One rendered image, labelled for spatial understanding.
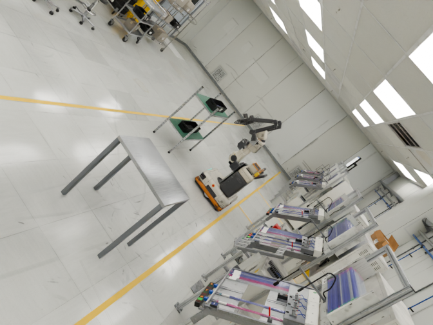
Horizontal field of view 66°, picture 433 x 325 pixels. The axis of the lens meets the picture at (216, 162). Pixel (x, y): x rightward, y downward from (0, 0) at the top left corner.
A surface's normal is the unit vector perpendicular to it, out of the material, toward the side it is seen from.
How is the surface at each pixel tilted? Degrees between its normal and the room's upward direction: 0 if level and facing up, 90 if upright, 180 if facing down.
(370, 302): 90
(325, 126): 90
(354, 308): 90
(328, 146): 90
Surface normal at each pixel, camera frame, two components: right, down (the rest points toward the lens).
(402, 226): -0.32, 0.07
